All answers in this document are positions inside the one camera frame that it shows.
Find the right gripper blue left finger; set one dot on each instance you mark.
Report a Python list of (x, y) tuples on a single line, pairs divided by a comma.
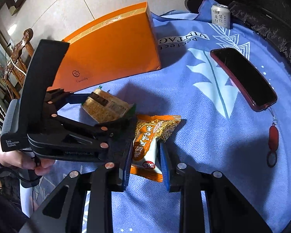
[(63, 209)]

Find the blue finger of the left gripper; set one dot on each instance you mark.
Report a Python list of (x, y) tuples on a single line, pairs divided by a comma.
[(56, 99), (69, 140)]

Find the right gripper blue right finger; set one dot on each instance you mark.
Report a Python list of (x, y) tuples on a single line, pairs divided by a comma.
[(208, 197)]

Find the sesame cracker pack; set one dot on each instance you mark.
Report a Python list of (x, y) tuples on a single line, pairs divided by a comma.
[(104, 107)]

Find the orange noodle snack packet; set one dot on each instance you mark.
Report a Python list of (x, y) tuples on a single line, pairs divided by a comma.
[(149, 131)]

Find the person's left hand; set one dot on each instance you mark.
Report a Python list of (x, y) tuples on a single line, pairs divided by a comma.
[(20, 160)]

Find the carved wooden chair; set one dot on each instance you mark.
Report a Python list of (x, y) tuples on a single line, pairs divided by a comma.
[(16, 66)]

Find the orange cardboard box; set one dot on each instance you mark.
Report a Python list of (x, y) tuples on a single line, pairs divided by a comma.
[(117, 45)]

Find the blue patterned tablecloth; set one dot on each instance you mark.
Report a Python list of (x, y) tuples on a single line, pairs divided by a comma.
[(218, 130)]

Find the smartphone in red case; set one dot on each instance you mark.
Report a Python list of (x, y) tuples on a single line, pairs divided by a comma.
[(252, 85)]

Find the white beverage can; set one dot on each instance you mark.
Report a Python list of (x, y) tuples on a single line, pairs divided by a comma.
[(220, 15)]

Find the red phone strap charm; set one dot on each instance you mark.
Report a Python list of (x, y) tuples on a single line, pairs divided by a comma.
[(273, 141)]

